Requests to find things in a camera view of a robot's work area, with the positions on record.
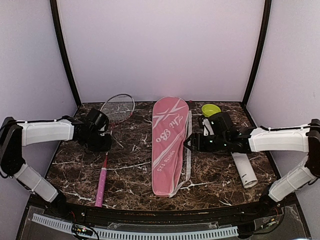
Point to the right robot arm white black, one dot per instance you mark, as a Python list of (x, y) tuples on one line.
[(223, 135)]

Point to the green plastic bowl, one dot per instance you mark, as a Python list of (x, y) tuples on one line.
[(210, 109)]

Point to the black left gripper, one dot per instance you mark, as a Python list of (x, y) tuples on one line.
[(106, 147)]

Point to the pink racket top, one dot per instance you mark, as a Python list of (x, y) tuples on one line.
[(118, 109)]

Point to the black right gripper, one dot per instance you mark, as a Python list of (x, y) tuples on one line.
[(197, 143)]

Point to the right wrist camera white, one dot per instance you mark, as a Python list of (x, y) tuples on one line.
[(207, 123)]

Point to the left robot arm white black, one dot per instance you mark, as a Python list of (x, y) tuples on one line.
[(18, 134)]

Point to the pink racket bag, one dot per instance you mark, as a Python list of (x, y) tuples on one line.
[(171, 125)]

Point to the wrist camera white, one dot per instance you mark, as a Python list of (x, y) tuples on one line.
[(98, 121), (207, 123)]

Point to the black frame post left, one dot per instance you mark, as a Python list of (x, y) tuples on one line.
[(63, 51)]

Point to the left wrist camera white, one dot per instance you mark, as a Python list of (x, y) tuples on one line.
[(98, 121)]

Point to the white shuttlecock tube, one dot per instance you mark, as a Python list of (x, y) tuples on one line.
[(245, 170)]

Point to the grey cable duct front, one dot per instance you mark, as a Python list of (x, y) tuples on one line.
[(82, 232)]

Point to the black frame post right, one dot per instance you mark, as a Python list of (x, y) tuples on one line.
[(258, 52)]

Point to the black frame post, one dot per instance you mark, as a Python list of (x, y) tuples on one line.
[(63, 51), (258, 52)]

